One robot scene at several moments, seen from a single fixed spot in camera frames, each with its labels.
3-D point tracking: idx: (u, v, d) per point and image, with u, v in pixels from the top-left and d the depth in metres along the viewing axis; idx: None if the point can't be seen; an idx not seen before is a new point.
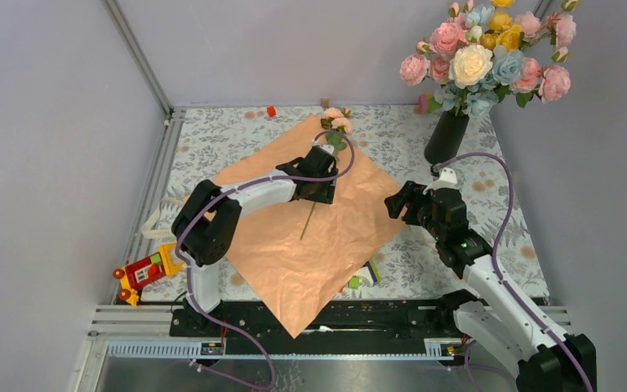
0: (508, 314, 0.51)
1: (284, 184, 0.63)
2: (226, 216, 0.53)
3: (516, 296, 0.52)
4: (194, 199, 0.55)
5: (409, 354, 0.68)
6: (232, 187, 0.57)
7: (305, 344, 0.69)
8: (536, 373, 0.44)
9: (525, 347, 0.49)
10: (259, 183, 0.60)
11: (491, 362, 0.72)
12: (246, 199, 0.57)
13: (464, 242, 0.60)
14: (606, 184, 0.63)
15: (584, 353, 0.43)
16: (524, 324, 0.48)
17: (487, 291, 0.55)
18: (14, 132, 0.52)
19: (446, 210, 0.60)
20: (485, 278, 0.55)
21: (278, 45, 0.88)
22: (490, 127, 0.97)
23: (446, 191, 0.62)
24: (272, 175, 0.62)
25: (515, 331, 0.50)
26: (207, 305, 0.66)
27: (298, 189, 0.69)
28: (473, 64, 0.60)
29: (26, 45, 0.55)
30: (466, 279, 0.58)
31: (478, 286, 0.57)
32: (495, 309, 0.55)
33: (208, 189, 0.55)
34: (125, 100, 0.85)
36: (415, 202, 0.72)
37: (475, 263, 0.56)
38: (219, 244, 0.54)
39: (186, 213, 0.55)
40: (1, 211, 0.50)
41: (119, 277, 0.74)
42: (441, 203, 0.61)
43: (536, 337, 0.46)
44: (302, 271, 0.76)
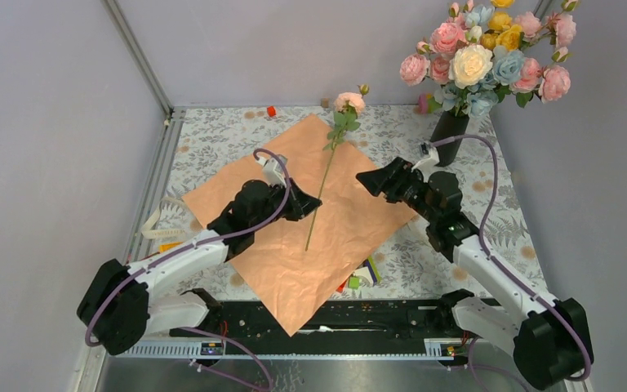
0: (497, 285, 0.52)
1: (212, 247, 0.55)
2: (128, 307, 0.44)
3: (504, 269, 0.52)
4: (97, 285, 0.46)
5: (409, 354, 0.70)
6: (140, 267, 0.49)
7: (305, 344, 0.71)
8: (528, 340, 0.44)
9: (515, 317, 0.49)
10: (179, 254, 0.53)
11: (492, 362, 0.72)
12: (160, 278, 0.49)
13: (453, 225, 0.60)
14: (606, 184, 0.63)
15: (575, 315, 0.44)
16: (514, 294, 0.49)
17: (477, 268, 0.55)
18: (14, 132, 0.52)
19: (442, 198, 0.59)
20: (473, 255, 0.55)
21: (278, 46, 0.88)
22: (490, 127, 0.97)
23: (442, 175, 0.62)
24: (195, 242, 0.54)
25: (508, 303, 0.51)
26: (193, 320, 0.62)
27: (233, 246, 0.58)
28: (473, 64, 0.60)
29: (25, 44, 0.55)
30: (456, 260, 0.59)
31: (467, 265, 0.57)
32: (485, 285, 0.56)
33: (113, 269, 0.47)
34: (125, 100, 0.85)
36: (398, 183, 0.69)
37: (462, 242, 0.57)
38: (127, 332, 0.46)
39: (89, 300, 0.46)
40: (1, 211, 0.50)
41: None
42: (438, 191, 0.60)
43: (526, 305, 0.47)
44: (299, 270, 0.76)
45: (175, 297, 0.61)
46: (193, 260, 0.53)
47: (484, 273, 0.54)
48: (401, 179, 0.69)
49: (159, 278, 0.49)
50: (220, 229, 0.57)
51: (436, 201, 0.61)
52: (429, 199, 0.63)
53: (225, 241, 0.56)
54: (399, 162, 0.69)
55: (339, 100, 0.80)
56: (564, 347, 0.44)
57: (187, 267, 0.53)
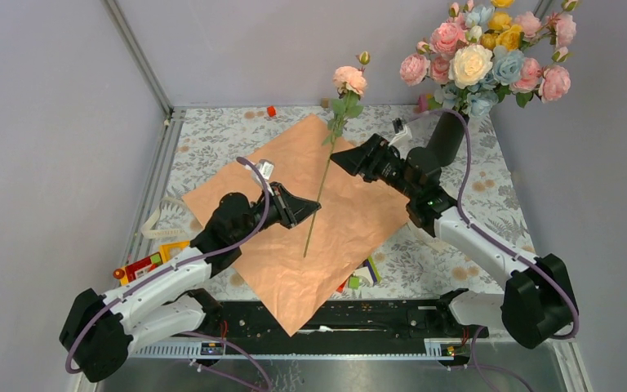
0: (480, 251, 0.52)
1: (194, 269, 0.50)
2: (103, 336, 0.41)
3: (486, 233, 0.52)
4: (73, 311, 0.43)
5: (409, 354, 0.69)
6: (116, 296, 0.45)
7: (306, 344, 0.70)
8: (514, 301, 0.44)
9: (500, 278, 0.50)
10: (157, 279, 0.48)
11: (491, 361, 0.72)
12: (136, 306, 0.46)
13: (432, 201, 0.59)
14: (606, 184, 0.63)
15: (557, 270, 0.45)
16: (496, 256, 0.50)
17: (458, 238, 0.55)
18: (14, 132, 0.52)
19: (421, 175, 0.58)
20: (454, 225, 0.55)
21: (278, 45, 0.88)
22: (490, 127, 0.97)
23: (420, 152, 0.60)
24: (174, 265, 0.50)
25: (492, 268, 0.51)
26: (191, 324, 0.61)
27: (218, 263, 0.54)
28: (473, 64, 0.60)
29: (24, 44, 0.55)
30: (438, 234, 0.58)
31: (448, 237, 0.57)
32: (468, 253, 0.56)
33: (91, 297, 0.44)
34: (125, 100, 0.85)
36: (375, 161, 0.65)
37: (442, 215, 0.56)
38: (107, 358, 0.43)
39: (66, 328, 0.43)
40: (1, 211, 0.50)
41: (120, 277, 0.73)
42: (418, 168, 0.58)
43: (510, 266, 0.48)
44: (299, 270, 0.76)
45: (164, 309, 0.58)
46: (173, 282, 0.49)
47: (467, 242, 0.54)
48: (377, 157, 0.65)
49: (135, 307, 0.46)
50: (204, 244, 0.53)
51: (416, 178, 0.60)
52: (407, 176, 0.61)
53: (207, 260, 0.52)
54: (376, 140, 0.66)
55: (337, 80, 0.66)
56: (550, 304, 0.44)
57: (167, 290, 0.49)
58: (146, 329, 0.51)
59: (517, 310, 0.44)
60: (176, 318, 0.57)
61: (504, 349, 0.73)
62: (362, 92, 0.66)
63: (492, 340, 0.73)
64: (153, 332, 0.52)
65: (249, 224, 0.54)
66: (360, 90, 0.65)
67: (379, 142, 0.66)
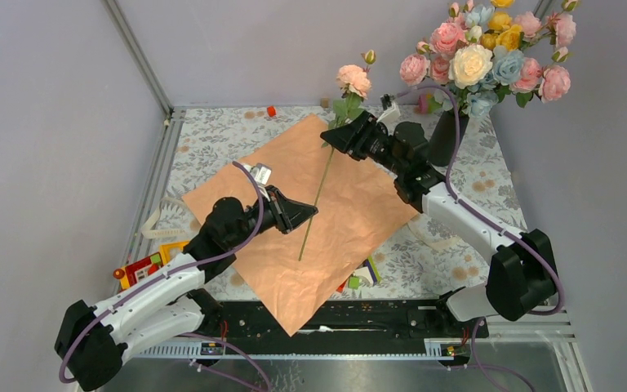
0: (467, 227, 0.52)
1: (186, 276, 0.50)
2: (91, 349, 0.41)
3: (473, 209, 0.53)
4: (64, 324, 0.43)
5: (408, 354, 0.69)
6: (107, 307, 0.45)
7: (306, 344, 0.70)
8: (500, 274, 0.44)
9: (486, 254, 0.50)
10: (148, 287, 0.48)
11: (491, 361, 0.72)
12: (127, 316, 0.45)
13: (420, 175, 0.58)
14: (606, 184, 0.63)
15: (541, 244, 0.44)
16: (482, 232, 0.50)
17: (445, 213, 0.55)
18: (15, 133, 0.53)
19: (409, 149, 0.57)
20: (442, 202, 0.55)
21: (278, 45, 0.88)
22: (490, 127, 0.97)
23: (408, 126, 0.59)
24: (166, 273, 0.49)
25: (478, 243, 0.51)
26: (192, 324, 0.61)
27: (211, 268, 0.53)
28: (473, 64, 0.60)
29: (24, 44, 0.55)
30: (426, 211, 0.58)
31: (437, 213, 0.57)
32: (455, 229, 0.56)
33: (82, 309, 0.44)
34: (125, 100, 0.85)
36: (363, 138, 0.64)
37: (431, 191, 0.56)
38: (101, 369, 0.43)
39: (60, 340, 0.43)
40: (1, 211, 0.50)
41: (120, 277, 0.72)
42: (404, 142, 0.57)
43: (495, 240, 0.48)
44: (299, 270, 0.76)
45: (162, 312, 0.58)
46: (166, 291, 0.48)
47: (454, 218, 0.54)
48: (365, 133, 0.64)
49: (126, 318, 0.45)
50: (198, 250, 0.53)
51: (403, 153, 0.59)
52: (394, 151, 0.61)
53: (201, 267, 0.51)
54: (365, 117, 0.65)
55: (340, 80, 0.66)
56: (534, 277, 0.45)
57: (160, 300, 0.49)
58: (141, 336, 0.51)
59: (502, 284, 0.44)
60: (172, 322, 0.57)
61: (504, 349, 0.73)
62: (364, 95, 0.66)
63: (492, 340, 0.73)
64: (148, 338, 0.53)
65: (244, 229, 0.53)
66: (362, 93, 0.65)
67: (367, 118, 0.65)
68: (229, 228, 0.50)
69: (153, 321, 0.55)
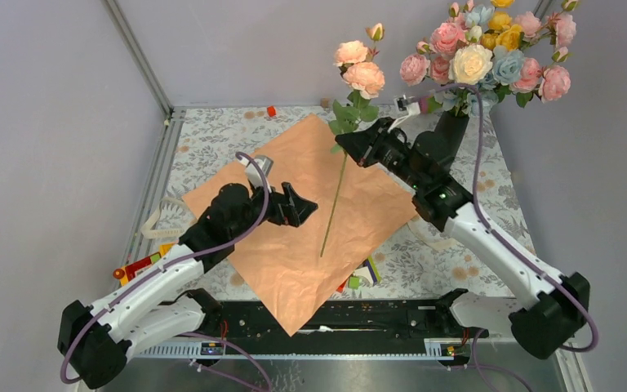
0: (498, 261, 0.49)
1: (183, 268, 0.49)
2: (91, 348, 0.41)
3: (506, 242, 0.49)
4: (63, 327, 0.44)
5: (409, 354, 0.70)
6: (103, 306, 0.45)
7: (306, 342, 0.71)
8: (536, 321, 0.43)
9: (518, 291, 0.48)
10: (144, 282, 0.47)
11: (492, 362, 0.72)
12: (126, 314, 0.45)
13: (442, 193, 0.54)
14: (606, 182, 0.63)
15: (581, 290, 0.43)
16: (520, 273, 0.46)
17: (474, 242, 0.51)
18: (15, 134, 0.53)
19: (433, 164, 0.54)
20: (472, 229, 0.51)
21: (278, 46, 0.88)
22: (490, 126, 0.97)
23: (428, 139, 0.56)
24: (162, 267, 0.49)
25: (509, 280, 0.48)
26: (191, 326, 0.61)
27: (210, 256, 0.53)
28: (473, 64, 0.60)
29: (24, 42, 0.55)
30: (448, 232, 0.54)
31: (461, 238, 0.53)
32: (479, 256, 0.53)
33: (79, 309, 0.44)
34: (125, 100, 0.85)
36: (377, 147, 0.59)
37: (458, 215, 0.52)
38: (104, 367, 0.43)
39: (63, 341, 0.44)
40: (2, 211, 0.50)
41: (120, 277, 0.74)
42: (429, 158, 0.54)
43: (535, 286, 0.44)
44: (300, 270, 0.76)
45: (162, 311, 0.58)
46: (163, 285, 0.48)
47: (482, 247, 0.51)
48: (377, 141, 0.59)
49: (125, 315, 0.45)
50: (193, 240, 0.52)
51: (424, 167, 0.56)
52: (415, 166, 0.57)
53: (198, 258, 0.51)
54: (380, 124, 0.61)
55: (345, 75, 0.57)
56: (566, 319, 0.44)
57: (157, 294, 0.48)
58: (144, 333, 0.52)
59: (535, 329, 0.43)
60: (173, 322, 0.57)
61: (504, 349, 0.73)
62: (376, 95, 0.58)
63: (492, 340, 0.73)
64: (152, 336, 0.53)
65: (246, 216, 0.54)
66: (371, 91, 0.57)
67: (381, 124, 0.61)
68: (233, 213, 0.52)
69: (154, 319, 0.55)
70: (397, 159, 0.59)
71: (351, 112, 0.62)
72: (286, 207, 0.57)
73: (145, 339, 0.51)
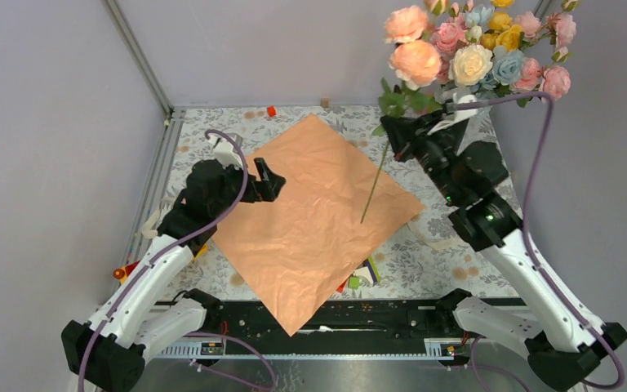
0: (540, 301, 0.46)
1: (170, 258, 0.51)
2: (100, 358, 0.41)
3: (552, 282, 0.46)
4: (67, 350, 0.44)
5: (408, 354, 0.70)
6: (101, 318, 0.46)
7: (306, 342, 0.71)
8: (570, 368, 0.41)
9: (549, 329, 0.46)
10: (135, 284, 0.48)
11: (492, 362, 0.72)
12: (126, 318, 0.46)
13: (489, 213, 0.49)
14: (607, 182, 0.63)
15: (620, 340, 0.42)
16: (562, 319, 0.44)
17: (515, 274, 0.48)
18: (15, 133, 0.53)
19: (482, 182, 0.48)
20: (517, 263, 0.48)
21: (278, 46, 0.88)
22: (490, 127, 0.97)
23: (483, 152, 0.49)
24: (149, 262, 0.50)
25: (544, 320, 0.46)
26: (195, 323, 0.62)
27: (197, 238, 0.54)
28: (473, 64, 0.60)
29: (24, 42, 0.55)
30: (486, 254, 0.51)
31: (500, 265, 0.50)
32: (515, 286, 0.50)
33: (77, 329, 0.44)
34: (125, 100, 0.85)
36: (414, 147, 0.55)
37: (504, 244, 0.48)
38: (126, 372, 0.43)
39: (73, 364, 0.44)
40: (2, 210, 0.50)
41: (120, 277, 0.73)
42: (482, 175, 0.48)
43: (577, 336, 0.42)
44: (299, 270, 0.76)
45: (163, 314, 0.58)
46: (156, 278, 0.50)
47: (524, 284, 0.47)
48: (413, 143, 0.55)
49: (126, 320, 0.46)
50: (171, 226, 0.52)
51: (470, 182, 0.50)
52: (458, 179, 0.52)
53: (183, 243, 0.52)
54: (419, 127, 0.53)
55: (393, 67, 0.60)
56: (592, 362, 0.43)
57: (150, 293, 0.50)
58: (154, 335, 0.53)
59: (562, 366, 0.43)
60: (176, 321, 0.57)
61: (504, 349, 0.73)
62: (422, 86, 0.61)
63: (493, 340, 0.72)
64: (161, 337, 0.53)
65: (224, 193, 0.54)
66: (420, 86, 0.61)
67: (422, 124, 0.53)
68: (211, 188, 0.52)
69: (157, 322, 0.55)
70: (432, 167, 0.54)
71: (410, 95, 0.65)
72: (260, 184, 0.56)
73: (157, 340, 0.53)
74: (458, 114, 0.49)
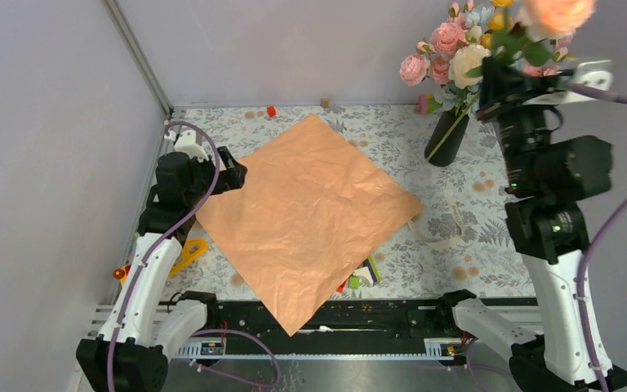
0: (560, 325, 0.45)
1: (161, 252, 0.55)
2: (125, 362, 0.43)
3: (584, 318, 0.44)
4: (89, 367, 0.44)
5: (409, 354, 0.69)
6: (113, 326, 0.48)
7: (306, 342, 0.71)
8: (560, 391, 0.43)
9: (552, 349, 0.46)
10: (136, 284, 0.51)
11: (492, 362, 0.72)
12: (137, 318, 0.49)
13: (558, 223, 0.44)
14: None
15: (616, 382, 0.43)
16: (575, 354, 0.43)
17: (550, 292, 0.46)
18: (14, 132, 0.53)
19: (559, 189, 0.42)
20: (560, 286, 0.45)
21: (278, 45, 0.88)
22: (490, 127, 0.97)
23: (587, 149, 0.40)
24: (143, 262, 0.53)
25: (555, 341, 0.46)
26: (199, 322, 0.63)
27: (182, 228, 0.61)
28: (473, 64, 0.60)
29: (24, 40, 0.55)
30: (533, 258, 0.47)
31: (539, 276, 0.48)
32: (540, 299, 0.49)
33: (91, 346, 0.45)
34: (125, 100, 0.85)
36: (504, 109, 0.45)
37: (557, 263, 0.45)
38: (153, 371, 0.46)
39: (96, 380, 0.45)
40: (1, 210, 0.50)
41: (120, 277, 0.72)
42: (568, 181, 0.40)
43: (580, 371, 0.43)
44: (299, 270, 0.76)
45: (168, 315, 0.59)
46: (153, 275, 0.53)
47: (554, 305, 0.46)
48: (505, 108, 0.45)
49: (136, 321, 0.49)
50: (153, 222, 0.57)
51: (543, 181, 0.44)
52: (529, 173, 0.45)
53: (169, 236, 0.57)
54: (508, 92, 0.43)
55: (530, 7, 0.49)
56: None
57: (153, 292, 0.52)
58: (168, 335, 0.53)
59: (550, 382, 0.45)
60: (185, 318, 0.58)
61: None
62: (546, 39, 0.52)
63: None
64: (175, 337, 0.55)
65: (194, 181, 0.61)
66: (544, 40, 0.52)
67: (520, 89, 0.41)
68: (181, 178, 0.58)
69: (166, 322, 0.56)
70: (512, 143, 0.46)
71: (531, 45, 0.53)
72: (229, 172, 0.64)
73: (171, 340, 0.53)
74: (570, 95, 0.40)
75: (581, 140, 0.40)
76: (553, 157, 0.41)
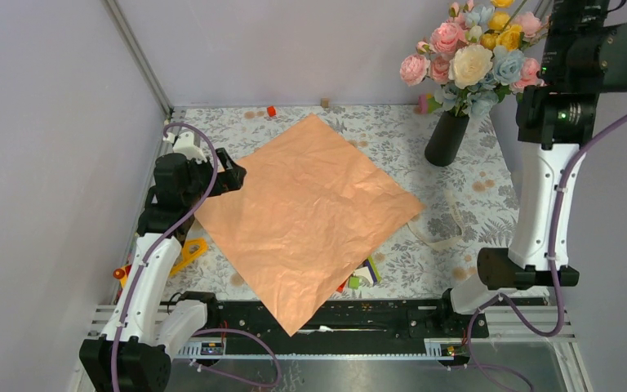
0: (532, 211, 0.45)
1: (162, 252, 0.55)
2: (129, 362, 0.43)
3: (558, 209, 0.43)
4: (93, 369, 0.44)
5: (408, 354, 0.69)
6: (116, 326, 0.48)
7: (305, 343, 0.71)
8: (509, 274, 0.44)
9: (517, 234, 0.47)
10: (138, 282, 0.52)
11: (497, 362, 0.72)
12: (138, 318, 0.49)
13: (563, 113, 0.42)
14: (607, 180, 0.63)
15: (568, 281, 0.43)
16: (535, 241, 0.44)
17: (533, 179, 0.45)
18: (15, 132, 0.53)
19: (582, 75, 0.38)
20: (545, 173, 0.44)
21: (278, 44, 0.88)
22: (490, 127, 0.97)
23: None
24: (143, 261, 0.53)
25: (522, 229, 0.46)
26: (199, 322, 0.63)
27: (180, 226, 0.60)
28: (474, 63, 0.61)
29: (24, 40, 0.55)
30: (527, 142, 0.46)
31: (528, 160, 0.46)
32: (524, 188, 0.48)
33: (94, 346, 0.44)
34: (126, 100, 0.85)
36: None
37: (551, 149, 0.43)
38: (157, 371, 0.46)
39: (100, 380, 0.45)
40: (1, 210, 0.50)
41: (120, 277, 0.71)
42: (586, 64, 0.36)
43: (534, 258, 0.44)
44: (299, 270, 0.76)
45: (168, 317, 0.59)
46: (153, 274, 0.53)
47: (533, 192, 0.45)
48: None
49: (139, 321, 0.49)
50: (149, 222, 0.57)
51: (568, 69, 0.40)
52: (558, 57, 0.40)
53: (168, 236, 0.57)
54: None
55: None
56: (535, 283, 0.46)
57: (154, 291, 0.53)
58: (169, 336, 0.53)
59: (506, 266, 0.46)
60: (187, 318, 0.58)
61: (504, 349, 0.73)
62: None
63: (492, 340, 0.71)
64: (176, 337, 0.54)
65: (191, 180, 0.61)
66: None
67: None
68: (179, 179, 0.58)
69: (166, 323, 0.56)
70: (558, 20, 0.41)
71: None
72: (226, 174, 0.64)
73: (172, 340, 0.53)
74: None
75: None
76: (591, 39, 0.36)
